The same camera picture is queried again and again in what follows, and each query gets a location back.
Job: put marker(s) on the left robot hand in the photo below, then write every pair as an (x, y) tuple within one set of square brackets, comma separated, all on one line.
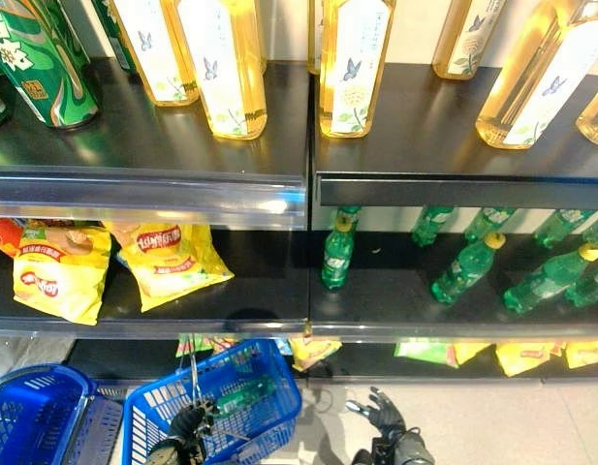
[(188, 422)]

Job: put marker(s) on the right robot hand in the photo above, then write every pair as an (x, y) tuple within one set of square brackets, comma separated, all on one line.
[(387, 415)]

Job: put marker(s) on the blue plastic shopping basket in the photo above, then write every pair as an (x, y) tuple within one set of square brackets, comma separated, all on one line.
[(260, 426), (32, 416), (97, 431)]

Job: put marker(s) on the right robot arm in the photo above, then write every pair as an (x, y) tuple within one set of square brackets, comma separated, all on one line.
[(407, 450)]

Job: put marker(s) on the green bottle in basket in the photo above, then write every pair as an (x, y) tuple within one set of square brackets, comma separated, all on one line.
[(245, 393)]

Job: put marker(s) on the black bottom shelf board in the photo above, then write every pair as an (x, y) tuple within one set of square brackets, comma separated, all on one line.
[(376, 368)]

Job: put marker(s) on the green chips bag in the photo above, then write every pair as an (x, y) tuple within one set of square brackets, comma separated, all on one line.
[(422, 352)]

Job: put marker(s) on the green and red snack bag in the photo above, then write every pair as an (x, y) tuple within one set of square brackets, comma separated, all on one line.
[(201, 345)]

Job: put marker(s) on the yellow chips bag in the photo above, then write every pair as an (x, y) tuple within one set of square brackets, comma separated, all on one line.
[(587, 353), (167, 266), (61, 276), (524, 357), (470, 351), (312, 351)]

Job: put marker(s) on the black shelf board with bottles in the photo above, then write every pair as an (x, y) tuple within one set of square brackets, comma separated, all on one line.
[(390, 305)]

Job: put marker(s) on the black shelf board with chips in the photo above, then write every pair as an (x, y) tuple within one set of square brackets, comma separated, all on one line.
[(260, 300)]

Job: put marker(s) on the white plastic sheet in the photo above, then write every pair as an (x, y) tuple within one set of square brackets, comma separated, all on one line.
[(27, 356)]

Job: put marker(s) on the red chips bag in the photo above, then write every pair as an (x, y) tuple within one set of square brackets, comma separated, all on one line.
[(2, 237)]

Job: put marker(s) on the yellow tea bottle butterfly label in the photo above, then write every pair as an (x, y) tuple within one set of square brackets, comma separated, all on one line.
[(531, 92), (352, 72), (230, 72), (465, 43), (314, 39), (596, 123), (155, 53)]

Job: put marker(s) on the large green drink can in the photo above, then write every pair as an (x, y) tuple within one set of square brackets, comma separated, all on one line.
[(41, 63)]

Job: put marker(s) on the black shelf board clear rail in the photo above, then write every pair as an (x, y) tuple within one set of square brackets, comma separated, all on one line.
[(148, 160)]

